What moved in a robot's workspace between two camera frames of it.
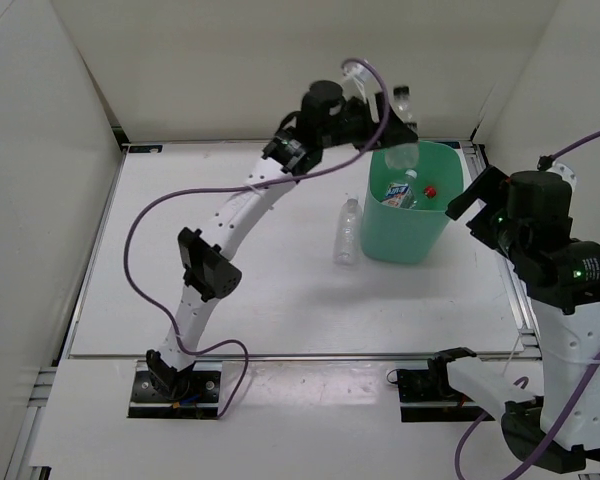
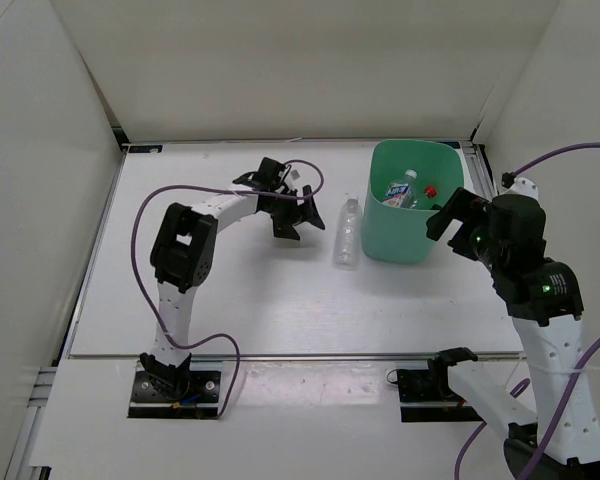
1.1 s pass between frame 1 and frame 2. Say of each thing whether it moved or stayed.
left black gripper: moved
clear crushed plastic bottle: stayed
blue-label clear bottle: stayed
